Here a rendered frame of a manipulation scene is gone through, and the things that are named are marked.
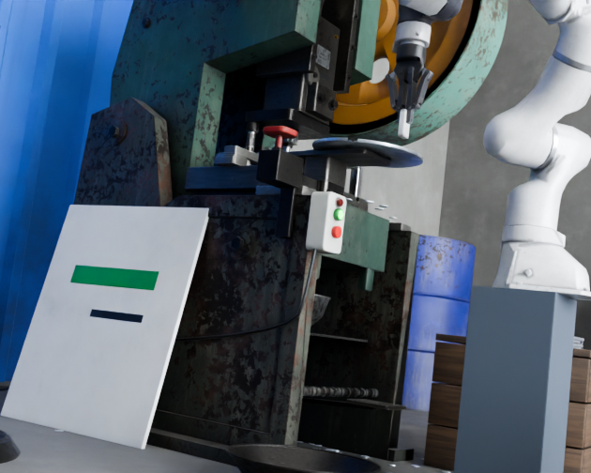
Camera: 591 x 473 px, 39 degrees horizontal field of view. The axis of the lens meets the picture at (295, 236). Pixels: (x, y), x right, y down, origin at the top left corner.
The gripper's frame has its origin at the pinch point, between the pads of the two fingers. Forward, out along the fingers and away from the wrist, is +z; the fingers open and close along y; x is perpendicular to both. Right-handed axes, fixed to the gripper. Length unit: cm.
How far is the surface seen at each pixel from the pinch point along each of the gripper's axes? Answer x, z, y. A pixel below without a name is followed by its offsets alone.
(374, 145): -9.5, 8.1, -2.2
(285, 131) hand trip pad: -35.2, 11.3, -9.9
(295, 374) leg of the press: -25, 65, -7
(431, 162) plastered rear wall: 306, -72, -154
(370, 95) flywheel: 36, -22, -34
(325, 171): -5.0, 12.8, -19.0
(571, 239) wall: 329, -25, -64
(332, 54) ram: 4.2, -23.2, -27.6
